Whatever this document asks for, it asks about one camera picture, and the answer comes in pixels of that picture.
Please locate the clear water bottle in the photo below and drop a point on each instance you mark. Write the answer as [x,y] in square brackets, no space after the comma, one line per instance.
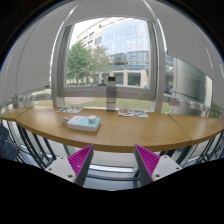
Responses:
[111,94]

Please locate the white teal power strip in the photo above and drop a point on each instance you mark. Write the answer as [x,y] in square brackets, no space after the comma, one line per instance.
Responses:
[83,123]

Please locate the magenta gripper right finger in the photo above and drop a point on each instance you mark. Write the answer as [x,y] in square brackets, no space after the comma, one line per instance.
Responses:
[153,167]

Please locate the printed leaflet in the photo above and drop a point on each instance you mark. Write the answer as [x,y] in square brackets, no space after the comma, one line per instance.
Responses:
[70,109]
[132,113]

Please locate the white window frame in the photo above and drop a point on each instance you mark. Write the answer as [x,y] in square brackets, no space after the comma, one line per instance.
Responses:
[124,60]

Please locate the left printed leaflet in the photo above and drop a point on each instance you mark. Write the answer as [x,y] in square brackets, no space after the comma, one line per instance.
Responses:
[70,109]

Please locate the right printed leaflet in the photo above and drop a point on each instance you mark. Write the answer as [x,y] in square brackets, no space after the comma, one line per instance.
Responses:
[132,113]

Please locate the white charger plug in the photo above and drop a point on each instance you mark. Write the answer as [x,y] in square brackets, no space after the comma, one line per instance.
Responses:
[92,118]

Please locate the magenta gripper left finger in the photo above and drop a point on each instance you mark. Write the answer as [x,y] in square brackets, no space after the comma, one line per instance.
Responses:
[73,168]

